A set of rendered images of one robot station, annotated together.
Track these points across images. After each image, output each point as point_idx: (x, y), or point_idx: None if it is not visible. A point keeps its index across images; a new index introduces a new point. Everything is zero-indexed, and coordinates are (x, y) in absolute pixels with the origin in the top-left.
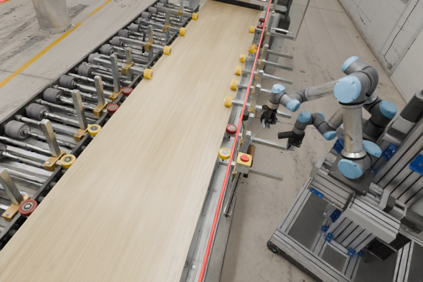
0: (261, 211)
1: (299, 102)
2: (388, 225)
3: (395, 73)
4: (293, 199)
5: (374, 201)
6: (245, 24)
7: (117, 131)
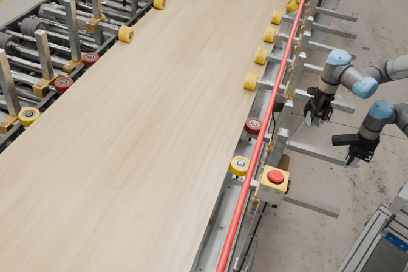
0: (296, 261)
1: (376, 81)
2: None
3: None
4: (349, 246)
5: None
6: None
7: (65, 121)
